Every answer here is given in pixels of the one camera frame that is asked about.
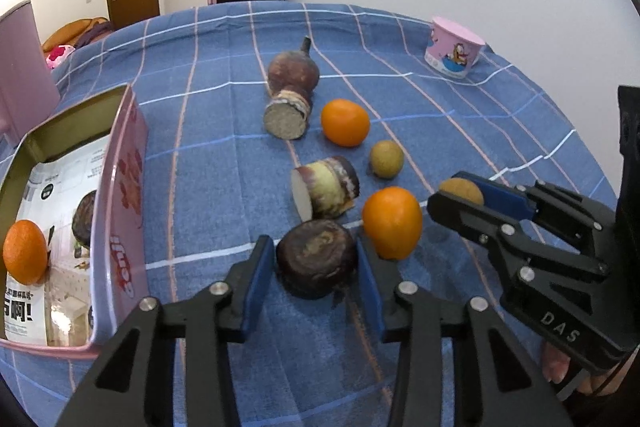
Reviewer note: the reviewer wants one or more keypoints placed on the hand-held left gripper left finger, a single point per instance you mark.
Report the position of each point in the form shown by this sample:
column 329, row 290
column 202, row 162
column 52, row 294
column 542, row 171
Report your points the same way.
column 260, row 292

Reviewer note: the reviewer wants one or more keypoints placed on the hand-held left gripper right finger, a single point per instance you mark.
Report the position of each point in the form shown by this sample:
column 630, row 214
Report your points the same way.
column 372, row 302

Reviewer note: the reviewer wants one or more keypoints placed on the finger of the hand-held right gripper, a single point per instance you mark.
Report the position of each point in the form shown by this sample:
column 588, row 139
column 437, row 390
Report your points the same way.
column 470, row 222
column 505, row 199

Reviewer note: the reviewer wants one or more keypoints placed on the brown kiwi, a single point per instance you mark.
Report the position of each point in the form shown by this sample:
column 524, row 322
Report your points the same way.
column 462, row 189
column 386, row 159

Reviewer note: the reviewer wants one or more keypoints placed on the dark purple round fruit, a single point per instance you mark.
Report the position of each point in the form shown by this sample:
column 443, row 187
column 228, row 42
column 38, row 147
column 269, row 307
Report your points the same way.
column 315, row 264

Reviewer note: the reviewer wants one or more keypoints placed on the sugarcane piece with white cut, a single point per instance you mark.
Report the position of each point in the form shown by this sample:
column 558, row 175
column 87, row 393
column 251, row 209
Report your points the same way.
column 330, row 187

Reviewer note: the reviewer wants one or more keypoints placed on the pink tin box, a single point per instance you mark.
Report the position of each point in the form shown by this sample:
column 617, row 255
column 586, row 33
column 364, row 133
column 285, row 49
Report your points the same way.
column 122, row 217

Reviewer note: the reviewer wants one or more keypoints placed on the orange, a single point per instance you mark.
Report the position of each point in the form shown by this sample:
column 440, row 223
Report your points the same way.
column 345, row 122
column 392, row 222
column 25, row 252

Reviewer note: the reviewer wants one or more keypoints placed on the sugarcane piece with grey cut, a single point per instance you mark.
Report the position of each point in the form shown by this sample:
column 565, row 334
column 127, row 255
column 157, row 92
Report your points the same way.
column 285, row 119

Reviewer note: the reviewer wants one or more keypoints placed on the person's right hand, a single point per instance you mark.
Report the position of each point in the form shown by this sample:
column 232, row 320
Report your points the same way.
column 555, row 364

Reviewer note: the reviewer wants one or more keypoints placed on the pink cartoon cup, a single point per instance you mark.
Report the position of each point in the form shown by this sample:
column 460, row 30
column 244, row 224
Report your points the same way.
column 452, row 49

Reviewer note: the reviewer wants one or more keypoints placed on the dark purple fruit piece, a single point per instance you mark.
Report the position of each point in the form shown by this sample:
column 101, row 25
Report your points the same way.
column 84, row 219

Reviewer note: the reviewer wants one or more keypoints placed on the printed paper sheet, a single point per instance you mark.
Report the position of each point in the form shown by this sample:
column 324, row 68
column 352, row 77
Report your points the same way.
column 60, row 307

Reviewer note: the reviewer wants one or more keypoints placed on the purple round fruit with stem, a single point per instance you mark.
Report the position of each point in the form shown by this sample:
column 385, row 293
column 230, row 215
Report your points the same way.
column 292, row 72

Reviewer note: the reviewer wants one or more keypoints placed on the purple cloth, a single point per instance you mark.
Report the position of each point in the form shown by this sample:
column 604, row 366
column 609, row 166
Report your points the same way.
column 95, row 33

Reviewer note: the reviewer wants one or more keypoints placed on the pink heart pillow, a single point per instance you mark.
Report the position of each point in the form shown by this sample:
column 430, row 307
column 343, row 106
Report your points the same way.
column 59, row 55

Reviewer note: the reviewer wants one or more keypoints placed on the orange leather sofa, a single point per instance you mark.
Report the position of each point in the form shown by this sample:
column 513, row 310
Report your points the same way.
column 65, row 32

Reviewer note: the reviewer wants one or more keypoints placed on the pink jug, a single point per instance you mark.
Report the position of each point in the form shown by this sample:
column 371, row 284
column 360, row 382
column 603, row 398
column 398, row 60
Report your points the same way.
column 20, row 72

